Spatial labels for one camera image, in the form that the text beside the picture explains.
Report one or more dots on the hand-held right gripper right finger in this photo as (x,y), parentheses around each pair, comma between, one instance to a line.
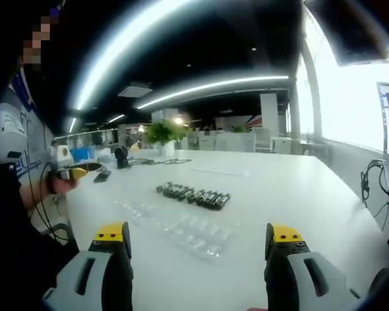
(311,275)

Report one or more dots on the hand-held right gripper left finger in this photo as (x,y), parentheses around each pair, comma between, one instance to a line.
(84,272)

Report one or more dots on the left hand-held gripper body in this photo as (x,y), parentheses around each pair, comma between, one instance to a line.
(63,155)

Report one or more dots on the clear plastic tray box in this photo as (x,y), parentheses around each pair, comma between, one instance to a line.
(181,226)

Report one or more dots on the blue storage box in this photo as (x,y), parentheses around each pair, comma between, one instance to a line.
(82,155)

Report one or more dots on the person's left hand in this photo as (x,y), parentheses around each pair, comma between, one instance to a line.
(63,186)

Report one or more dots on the black phone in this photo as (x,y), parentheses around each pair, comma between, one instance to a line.
(102,176)

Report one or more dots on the white worn device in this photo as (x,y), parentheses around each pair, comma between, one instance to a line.
(9,133)

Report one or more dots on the person's dark clothed torso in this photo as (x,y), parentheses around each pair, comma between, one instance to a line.
(16,246)

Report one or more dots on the green potted plant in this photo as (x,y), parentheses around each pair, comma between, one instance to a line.
(165,134)

